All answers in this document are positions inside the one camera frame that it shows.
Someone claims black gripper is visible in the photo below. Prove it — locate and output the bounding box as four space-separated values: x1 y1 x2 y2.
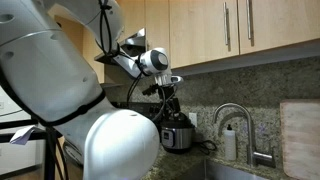
162 85 182 116

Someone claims stainless steel gooseneck tap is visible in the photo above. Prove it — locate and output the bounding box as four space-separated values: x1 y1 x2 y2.
213 102 277 169

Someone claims white soap bottle black cap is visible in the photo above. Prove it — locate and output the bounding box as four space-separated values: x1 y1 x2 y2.
223 123 237 162

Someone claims steel range hood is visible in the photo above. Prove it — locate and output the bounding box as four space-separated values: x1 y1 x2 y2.
94 28 148 66

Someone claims light wood cabinet door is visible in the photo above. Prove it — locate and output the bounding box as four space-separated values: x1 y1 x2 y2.
144 0 171 53
169 0 240 69
237 0 320 55

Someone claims stainless steel sink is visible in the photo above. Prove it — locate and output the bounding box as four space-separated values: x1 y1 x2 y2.
173 159 271 180

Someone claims black stand pole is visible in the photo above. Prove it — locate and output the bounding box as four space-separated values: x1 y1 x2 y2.
0 118 68 180

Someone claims wooden cutting board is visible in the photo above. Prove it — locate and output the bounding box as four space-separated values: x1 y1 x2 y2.
279 98 320 180

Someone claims folded white paper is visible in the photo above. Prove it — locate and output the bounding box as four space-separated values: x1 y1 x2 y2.
9 124 40 146

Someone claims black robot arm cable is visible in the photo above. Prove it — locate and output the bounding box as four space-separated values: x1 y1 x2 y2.
98 0 176 123

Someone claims white wall outlet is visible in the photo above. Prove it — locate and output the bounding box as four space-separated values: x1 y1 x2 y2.
188 112 198 128

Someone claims black cooker power cable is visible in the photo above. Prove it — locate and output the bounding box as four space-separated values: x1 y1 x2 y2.
194 139 218 156

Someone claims steel cabinet bar handle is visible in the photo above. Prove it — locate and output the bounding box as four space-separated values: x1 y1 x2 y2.
246 0 255 47
223 1 232 52

